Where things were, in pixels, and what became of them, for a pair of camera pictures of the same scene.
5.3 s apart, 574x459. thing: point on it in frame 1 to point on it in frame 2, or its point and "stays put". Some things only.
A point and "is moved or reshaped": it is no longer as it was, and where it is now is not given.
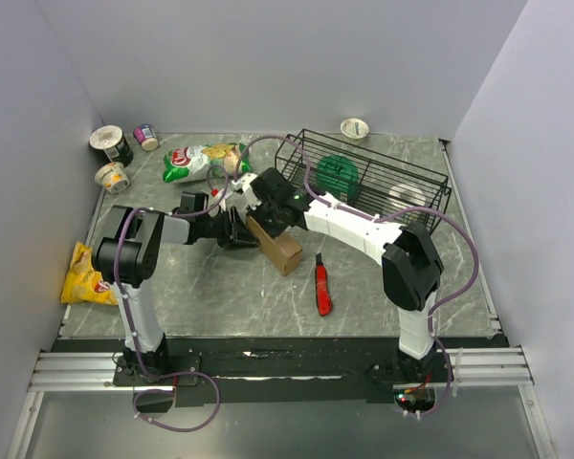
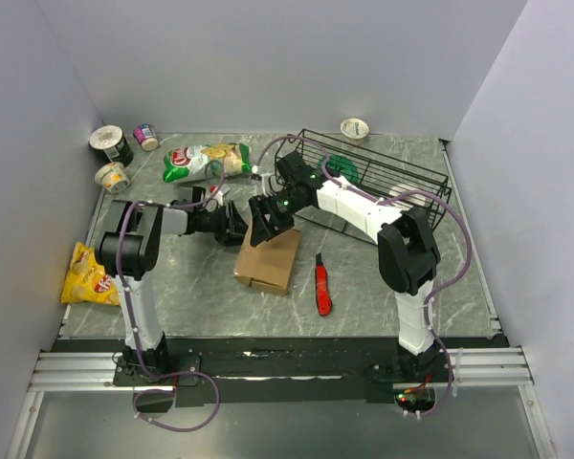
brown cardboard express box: [282, 251] is moved or reshaped
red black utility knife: [322, 291] stays put
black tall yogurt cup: [109, 143] stays put
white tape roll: [406, 196] stays put
